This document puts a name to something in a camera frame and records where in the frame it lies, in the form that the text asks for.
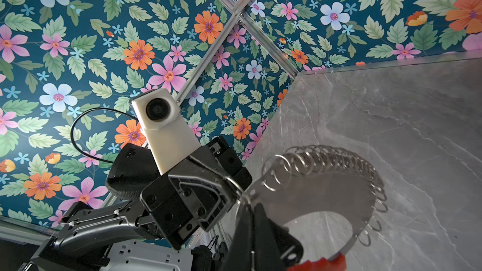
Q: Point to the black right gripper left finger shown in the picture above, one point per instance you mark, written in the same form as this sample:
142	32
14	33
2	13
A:
240	253

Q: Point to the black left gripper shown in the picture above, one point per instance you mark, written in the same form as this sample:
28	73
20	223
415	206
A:
197	192

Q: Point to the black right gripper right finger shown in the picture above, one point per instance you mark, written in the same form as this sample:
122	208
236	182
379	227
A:
266	253

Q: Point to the metal keyring holder red handle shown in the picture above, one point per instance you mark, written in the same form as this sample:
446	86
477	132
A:
318	178

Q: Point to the black tag key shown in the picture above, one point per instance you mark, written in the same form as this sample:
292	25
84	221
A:
290	247

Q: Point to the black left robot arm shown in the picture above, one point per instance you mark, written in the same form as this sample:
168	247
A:
89	234

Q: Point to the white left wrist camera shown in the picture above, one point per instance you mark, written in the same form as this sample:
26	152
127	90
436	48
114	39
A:
169	136

